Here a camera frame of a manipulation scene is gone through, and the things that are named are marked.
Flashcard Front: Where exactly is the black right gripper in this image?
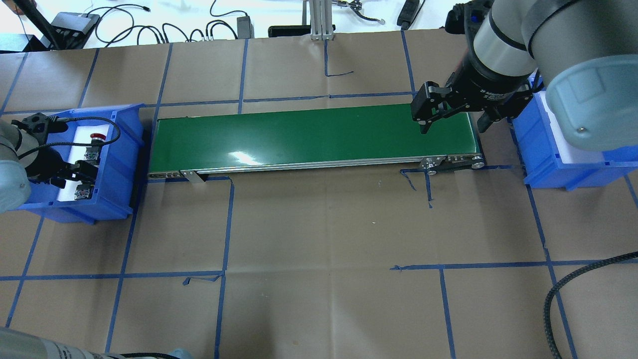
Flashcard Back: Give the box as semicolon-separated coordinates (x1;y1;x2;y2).
410;50;531;135

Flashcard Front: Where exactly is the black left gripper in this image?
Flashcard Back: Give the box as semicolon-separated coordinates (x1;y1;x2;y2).
11;113;99;189

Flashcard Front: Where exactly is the red push button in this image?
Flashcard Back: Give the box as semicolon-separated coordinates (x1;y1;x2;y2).
83;133;107;165

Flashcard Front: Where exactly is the yellow push button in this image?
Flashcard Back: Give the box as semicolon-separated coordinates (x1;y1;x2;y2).
73;183;95;200

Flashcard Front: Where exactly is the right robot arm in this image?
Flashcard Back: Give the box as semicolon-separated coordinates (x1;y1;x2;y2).
411;0;638;152

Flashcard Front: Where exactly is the white foam pad left bin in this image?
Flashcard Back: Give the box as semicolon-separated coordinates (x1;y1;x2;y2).
56;122;110;201

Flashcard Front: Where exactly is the white foam pad bin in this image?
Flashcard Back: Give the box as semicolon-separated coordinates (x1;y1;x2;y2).
539;90;606;165
56;122;110;201

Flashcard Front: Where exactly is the blue bin left side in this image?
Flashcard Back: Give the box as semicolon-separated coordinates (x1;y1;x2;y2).
0;104;144;224

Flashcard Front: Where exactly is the blue bin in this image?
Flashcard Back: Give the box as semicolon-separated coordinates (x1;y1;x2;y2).
0;104;144;224
510;70;638;191

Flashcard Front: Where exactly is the green conveyor belt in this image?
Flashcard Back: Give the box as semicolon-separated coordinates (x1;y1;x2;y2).
149;104;487;179

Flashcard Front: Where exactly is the blue bin right side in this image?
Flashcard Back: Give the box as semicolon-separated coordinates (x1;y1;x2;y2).
510;70;638;191

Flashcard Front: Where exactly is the white foam pad right bin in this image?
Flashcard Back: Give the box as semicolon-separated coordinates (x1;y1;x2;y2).
539;90;606;165

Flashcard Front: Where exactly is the black power adapter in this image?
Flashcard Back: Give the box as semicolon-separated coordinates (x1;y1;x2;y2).
236;15;255;39

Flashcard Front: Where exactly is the aluminium frame post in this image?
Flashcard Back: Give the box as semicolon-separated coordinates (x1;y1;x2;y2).
302;0;334;41

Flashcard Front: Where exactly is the black braided cable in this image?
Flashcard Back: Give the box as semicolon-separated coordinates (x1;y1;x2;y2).
542;252;638;359

